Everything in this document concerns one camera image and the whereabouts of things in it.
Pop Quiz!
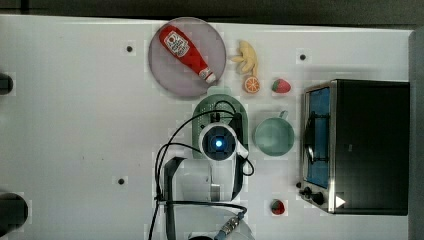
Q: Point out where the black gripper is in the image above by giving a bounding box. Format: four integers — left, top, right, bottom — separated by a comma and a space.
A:
210, 112, 247, 147

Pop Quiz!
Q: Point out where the green plastic strainer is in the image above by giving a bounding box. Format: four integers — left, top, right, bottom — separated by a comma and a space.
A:
192, 86, 249, 161

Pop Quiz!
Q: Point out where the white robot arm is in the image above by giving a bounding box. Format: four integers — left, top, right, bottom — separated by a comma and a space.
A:
160, 110, 254, 240

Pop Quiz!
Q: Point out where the green plastic cup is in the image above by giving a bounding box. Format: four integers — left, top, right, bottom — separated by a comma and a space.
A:
253, 111, 295, 157

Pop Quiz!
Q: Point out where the orange slice toy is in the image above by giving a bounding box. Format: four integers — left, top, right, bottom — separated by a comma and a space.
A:
244, 76, 260, 94

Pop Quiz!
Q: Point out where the red strawberry toy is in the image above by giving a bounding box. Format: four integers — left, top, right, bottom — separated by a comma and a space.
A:
270, 199, 285, 215
271, 79, 291, 94

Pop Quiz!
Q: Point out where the yellow plush banana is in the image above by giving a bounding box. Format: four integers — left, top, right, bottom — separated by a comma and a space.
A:
231, 40, 258, 77

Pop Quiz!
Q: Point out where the grey round plate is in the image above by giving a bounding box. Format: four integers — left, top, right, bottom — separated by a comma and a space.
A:
148, 17, 226, 97

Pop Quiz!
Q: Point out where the red plush ketchup bottle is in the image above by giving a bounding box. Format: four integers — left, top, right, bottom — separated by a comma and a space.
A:
159, 25, 216, 84

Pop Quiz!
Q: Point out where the silver toaster oven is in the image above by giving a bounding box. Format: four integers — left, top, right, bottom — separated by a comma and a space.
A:
296, 79, 410, 216

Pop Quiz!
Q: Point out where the black round object upper left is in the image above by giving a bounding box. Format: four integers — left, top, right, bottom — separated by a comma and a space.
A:
0, 73, 14, 95

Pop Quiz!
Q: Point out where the black round object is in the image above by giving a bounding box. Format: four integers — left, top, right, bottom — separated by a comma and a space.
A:
0, 73, 14, 95
0, 193, 29, 237

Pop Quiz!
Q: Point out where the black round object lower left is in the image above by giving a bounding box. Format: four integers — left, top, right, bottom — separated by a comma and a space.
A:
0, 193, 29, 237

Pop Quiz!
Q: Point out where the metal cable connector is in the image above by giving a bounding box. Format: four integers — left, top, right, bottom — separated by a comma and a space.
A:
214, 213, 244, 240

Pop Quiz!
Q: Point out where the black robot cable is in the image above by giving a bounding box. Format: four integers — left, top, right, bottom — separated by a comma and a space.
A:
147, 99, 256, 240

